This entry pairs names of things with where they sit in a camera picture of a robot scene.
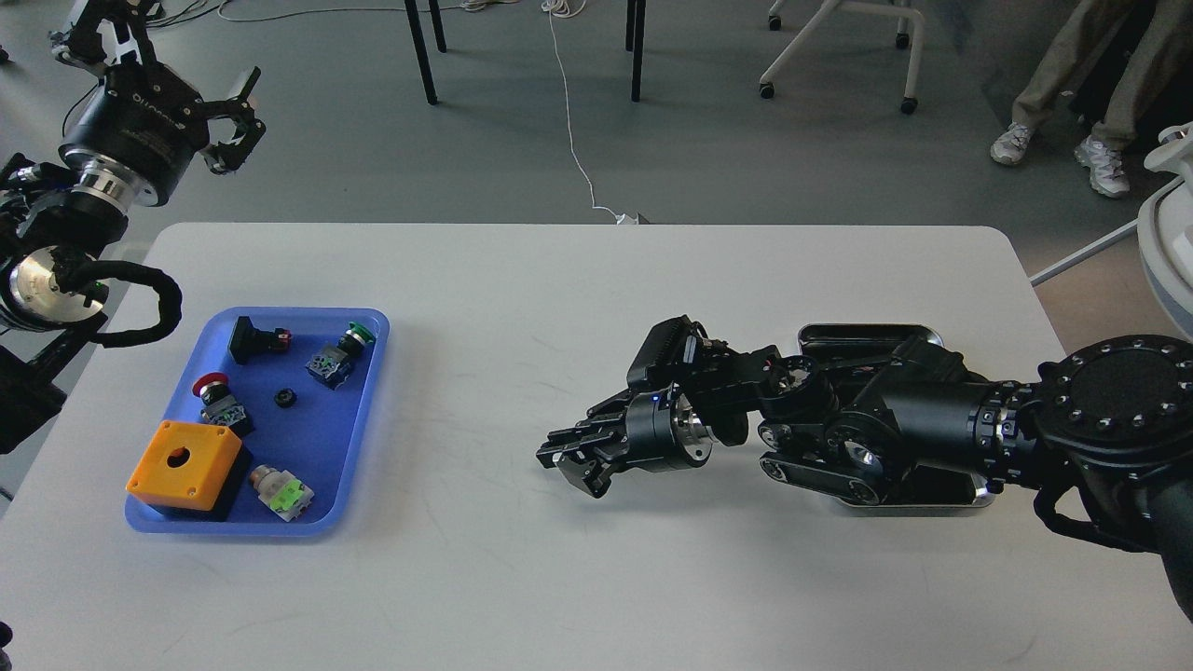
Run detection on black table leg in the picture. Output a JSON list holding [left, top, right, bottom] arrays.
[[624, 0, 645, 103], [404, 0, 447, 106]]

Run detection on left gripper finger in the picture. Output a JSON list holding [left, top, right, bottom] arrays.
[[48, 1, 160, 90], [200, 67, 266, 176]]

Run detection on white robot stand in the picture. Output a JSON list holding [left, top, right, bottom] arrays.
[[1028, 123, 1192, 339]]

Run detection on black table leg left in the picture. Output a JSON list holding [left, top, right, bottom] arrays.
[[404, 0, 447, 106]]

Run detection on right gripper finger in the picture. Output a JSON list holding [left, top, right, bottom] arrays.
[[550, 443, 632, 500], [534, 390, 635, 467]]

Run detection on blue plastic tray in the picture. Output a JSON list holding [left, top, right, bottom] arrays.
[[125, 307, 391, 538]]

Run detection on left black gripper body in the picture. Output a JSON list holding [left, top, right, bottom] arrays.
[[58, 64, 210, 207]]

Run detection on white floor cable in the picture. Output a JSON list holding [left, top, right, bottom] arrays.
[[539, 0, 648, 224]]

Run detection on black table leg right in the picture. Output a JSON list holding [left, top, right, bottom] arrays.
[[624, 0, 645, 103]]

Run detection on orange black button box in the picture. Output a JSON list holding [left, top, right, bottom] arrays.
[[125, 420, 252, 522]]

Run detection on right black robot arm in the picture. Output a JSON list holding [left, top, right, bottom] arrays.
[[536, 318, 1192, 614]]

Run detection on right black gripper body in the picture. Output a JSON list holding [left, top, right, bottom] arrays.
[[610, 390, 717, 472]]

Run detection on clear green indicator switch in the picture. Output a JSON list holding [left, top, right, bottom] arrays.
[[251, 464, 314, 523]]

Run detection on silver metal tray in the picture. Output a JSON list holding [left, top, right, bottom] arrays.
[[797, 324, 996, 517]]

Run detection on black selector switch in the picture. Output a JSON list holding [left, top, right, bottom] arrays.
[[227, 315, 293, 365]]

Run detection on red mushroom push button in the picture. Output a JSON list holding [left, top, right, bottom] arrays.
[[192, 371, 255, 438]]

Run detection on green push button switch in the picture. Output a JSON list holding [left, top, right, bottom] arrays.
[[304, 322, 377, 390]]

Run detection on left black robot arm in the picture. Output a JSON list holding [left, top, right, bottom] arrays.
[[1, 1, 266, 454]]

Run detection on black floor cable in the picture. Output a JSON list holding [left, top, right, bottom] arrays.
[[140, 0, 234, 29]]

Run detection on person in khaki trousers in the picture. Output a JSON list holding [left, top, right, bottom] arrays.
[[990, 0, 1193, 198]]

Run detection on white rolling chair base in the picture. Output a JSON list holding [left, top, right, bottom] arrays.
[[758, 1, 927, 117]]

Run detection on small black gear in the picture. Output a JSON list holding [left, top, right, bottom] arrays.
[[273, 388, 297, 408]]

